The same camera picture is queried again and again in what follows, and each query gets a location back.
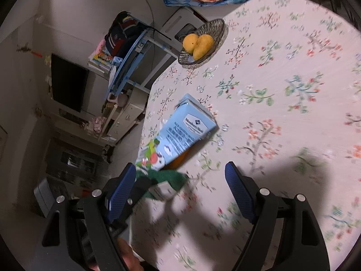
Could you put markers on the pink floral box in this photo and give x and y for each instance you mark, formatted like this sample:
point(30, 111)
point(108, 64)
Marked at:
point(97, 123)

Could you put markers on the blue study desk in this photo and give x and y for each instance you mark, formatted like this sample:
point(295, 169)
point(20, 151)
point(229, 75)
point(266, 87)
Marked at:
point(132, 53)

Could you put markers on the dark glass cabinet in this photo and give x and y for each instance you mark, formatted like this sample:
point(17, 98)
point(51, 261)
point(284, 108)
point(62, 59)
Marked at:
point(73, 163)

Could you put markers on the green packet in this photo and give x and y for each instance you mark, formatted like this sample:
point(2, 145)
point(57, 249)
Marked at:
point(166, 178)

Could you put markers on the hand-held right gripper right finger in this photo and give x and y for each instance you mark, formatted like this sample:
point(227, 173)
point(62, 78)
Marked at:
point(239, 194)

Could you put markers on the dark striped backpack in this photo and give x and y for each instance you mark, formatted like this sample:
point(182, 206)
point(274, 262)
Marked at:
point(118, 34)

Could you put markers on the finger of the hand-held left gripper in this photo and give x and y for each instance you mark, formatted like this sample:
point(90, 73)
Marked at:
point(139, 193)

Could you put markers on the cream television cabinet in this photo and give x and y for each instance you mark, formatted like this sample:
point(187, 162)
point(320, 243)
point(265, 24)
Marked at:
point(124, 115)

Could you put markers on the black television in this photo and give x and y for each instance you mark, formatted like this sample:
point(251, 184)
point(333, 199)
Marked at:
point(69, 82)

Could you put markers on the table with floral cloth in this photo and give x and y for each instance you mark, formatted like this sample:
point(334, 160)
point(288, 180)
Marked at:
point(282, 118)

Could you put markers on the grey box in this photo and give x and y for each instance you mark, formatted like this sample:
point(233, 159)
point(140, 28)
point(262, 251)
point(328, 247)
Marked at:
point(43, 197)

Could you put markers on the person's left hand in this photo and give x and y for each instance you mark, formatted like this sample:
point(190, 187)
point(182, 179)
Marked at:
point(129, 255)

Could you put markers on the yellow mango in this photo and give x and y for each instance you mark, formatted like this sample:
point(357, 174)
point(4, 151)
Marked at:
point(190, 43)
point(203, 46)

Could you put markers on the light blue carton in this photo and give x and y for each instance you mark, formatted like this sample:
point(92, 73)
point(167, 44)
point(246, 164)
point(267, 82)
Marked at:
point(186, 129)

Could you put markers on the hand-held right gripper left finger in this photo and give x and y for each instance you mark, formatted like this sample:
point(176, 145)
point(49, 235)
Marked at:
point(121, 194)

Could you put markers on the white plastic stool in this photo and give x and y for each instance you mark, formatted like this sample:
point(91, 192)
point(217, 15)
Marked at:
point(177, 19)

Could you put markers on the row of books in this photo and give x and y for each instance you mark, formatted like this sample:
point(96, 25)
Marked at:
point(100, 60)

